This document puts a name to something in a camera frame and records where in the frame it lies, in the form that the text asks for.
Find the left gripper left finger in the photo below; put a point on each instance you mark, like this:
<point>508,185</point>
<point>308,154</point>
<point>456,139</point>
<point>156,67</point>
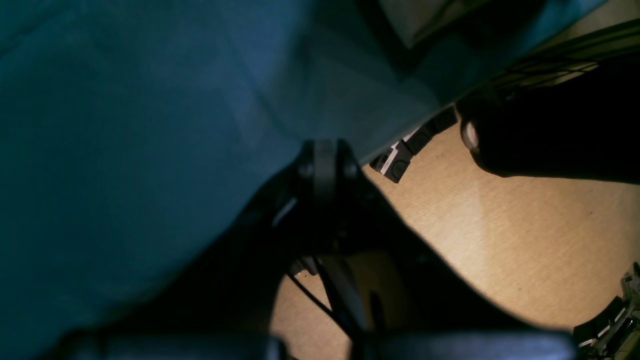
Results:
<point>220,306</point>

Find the blue table cloth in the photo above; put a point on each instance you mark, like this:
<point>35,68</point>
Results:
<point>133,132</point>

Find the black power strip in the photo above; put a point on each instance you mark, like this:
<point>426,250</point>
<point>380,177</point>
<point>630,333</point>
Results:
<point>394,162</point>

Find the beige T-shirt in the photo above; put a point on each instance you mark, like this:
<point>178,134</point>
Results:
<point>413,21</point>

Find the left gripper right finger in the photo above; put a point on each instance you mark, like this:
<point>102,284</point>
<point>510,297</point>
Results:
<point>409,304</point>

